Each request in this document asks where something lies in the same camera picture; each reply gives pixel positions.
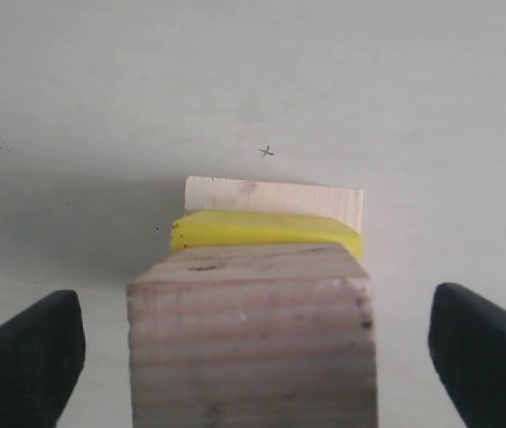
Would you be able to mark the yellow cube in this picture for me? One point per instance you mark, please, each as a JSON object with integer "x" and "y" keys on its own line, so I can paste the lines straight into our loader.
{"x": 216, "y": 227}

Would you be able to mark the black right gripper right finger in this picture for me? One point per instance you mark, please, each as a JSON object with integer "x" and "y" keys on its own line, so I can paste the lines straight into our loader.
{"x": 467, "y": 345}

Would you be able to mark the medium wooden cube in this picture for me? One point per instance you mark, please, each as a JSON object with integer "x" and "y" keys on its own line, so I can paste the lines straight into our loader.
{"x": 278, "y": 335}

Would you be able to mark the large wooden cube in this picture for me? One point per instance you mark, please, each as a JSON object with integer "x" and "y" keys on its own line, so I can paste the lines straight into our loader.
{"x": 238, "y": 195}

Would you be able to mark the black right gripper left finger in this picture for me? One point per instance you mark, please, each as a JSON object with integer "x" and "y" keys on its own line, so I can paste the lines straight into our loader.
{"x": 42, "y": 354}

